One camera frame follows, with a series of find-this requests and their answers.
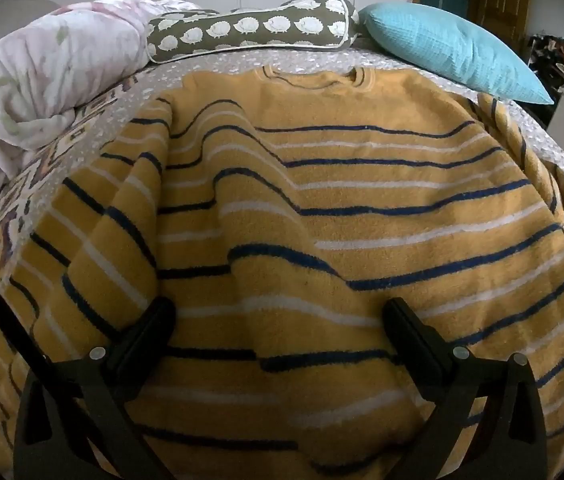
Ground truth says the white shelf with clutter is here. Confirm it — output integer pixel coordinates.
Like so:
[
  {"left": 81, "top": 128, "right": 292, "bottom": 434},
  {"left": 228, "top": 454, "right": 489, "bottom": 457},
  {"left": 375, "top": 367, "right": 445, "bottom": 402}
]
[{"left": 526, "top": 32, "right": 564, "bottom": 111}]

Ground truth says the yellow striped sweater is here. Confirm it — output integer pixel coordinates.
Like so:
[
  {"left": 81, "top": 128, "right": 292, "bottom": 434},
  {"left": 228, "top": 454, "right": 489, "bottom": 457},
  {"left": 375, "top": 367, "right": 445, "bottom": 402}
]
[{"left": 0, "top": 65, "right": 564, "bottom": 480}]

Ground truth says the white curved headboard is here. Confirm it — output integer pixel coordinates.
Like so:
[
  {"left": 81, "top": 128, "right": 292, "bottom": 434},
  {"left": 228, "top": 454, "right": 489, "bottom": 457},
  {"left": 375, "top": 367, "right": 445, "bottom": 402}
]
[{"left": 0, "top": 0, "right": 63, "bottom": 56}]

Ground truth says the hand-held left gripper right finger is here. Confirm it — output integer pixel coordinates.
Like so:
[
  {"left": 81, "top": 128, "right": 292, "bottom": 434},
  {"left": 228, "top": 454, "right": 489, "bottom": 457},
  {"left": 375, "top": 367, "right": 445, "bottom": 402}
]
[{"left": 382, "top": 297, "right": 548, "bottom": 480}]

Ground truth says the olive sheep print bolster pillow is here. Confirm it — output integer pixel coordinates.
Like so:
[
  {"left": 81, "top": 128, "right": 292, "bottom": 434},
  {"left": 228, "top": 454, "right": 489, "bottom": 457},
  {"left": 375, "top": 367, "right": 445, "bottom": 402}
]
[{"left": 144, "top": 0, "right": 363, "bottom": 65}]

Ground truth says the pink floral quilt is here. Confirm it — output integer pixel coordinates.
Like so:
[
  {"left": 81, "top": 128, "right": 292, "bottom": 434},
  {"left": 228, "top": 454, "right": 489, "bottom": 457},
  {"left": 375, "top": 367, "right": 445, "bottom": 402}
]
[{"left": 0, "top": 0, "right": 203, "bottom": 251}]

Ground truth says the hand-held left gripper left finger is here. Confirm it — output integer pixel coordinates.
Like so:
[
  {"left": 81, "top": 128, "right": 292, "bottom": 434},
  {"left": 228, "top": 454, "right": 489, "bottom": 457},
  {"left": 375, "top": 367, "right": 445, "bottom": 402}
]
[{"left": 12, "top": 296, "right": 177, "bottom": 480}]

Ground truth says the zigzag patterned blanket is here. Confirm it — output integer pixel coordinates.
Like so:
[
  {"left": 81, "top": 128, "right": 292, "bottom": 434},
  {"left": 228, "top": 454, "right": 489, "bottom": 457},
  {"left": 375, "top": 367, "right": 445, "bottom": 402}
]
[{"left": 0, "top": 77, "right": 147, "bottom": 351}]

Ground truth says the teal pillow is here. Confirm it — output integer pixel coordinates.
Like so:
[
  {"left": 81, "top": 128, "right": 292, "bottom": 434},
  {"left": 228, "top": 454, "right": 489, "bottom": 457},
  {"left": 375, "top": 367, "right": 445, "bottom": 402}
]
[{"left": 359, "top": 2, "right": 555, "bottom": 106}]

